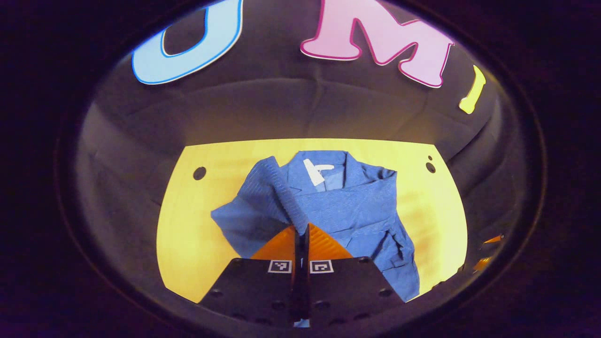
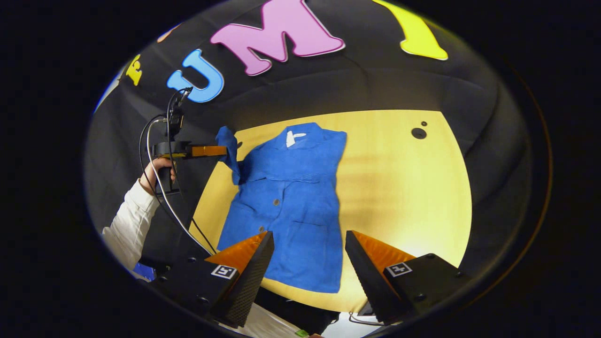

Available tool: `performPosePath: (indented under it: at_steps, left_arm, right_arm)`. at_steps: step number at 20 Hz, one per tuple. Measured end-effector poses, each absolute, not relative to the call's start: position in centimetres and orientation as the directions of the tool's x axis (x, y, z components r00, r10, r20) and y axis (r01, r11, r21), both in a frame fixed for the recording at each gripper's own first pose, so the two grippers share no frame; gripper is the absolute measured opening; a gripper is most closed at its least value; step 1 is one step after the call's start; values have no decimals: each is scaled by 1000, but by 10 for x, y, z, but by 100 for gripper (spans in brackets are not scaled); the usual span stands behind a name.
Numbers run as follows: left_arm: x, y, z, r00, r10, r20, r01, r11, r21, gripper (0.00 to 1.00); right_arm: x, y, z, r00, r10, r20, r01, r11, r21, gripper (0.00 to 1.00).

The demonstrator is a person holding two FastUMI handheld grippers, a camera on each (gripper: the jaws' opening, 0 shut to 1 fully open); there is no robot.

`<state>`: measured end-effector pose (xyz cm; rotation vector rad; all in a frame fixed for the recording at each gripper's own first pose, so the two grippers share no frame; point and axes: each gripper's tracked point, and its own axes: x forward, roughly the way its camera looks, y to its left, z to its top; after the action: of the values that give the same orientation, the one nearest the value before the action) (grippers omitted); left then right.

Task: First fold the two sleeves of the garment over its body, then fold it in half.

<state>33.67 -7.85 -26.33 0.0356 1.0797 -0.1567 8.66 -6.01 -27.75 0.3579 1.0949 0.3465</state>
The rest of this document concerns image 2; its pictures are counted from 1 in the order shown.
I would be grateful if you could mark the blue button-up shirt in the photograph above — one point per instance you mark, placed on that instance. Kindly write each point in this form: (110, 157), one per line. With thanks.
(291, 202)

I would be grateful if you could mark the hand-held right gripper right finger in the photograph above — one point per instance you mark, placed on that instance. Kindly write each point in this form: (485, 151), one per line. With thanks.
(366, 277)

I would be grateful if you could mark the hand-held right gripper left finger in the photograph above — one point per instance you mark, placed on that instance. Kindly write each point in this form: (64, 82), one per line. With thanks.
(253, 277)

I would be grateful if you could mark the person's white torso clothing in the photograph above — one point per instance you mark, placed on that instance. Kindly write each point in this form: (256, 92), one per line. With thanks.
(267, 326)

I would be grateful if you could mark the black backdrop cloth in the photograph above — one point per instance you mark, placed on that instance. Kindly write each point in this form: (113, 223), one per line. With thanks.
(375, 84)

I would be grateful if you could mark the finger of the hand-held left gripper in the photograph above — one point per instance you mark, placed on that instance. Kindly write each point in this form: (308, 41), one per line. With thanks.
(209, 150)

